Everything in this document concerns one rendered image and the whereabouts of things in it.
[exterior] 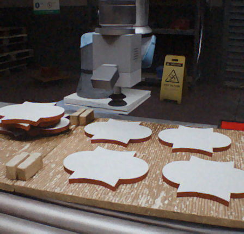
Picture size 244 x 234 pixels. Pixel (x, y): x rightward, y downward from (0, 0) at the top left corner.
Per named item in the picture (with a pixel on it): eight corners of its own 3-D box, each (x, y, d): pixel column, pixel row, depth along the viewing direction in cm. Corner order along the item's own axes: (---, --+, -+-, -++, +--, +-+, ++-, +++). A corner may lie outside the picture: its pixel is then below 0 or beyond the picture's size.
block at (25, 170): (35, 165, 58) (34, 151, 57) (44, 166, 57) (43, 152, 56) (17, 180, 52) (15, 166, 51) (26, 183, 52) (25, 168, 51)
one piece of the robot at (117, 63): (75, 16, 58) (78, 100, 63) (120, 16, 55) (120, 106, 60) (104, 14, 69) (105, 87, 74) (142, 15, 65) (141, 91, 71)
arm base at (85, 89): (85, 88, 128) (84, 64, 125) (121, 91, 124) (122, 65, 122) (70, 97, 114) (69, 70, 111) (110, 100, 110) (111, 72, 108)
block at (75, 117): (80, 117, 83) (79, 107, 82) (86, 118, 82) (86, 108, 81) (71, 125, 77) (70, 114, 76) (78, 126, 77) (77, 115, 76)
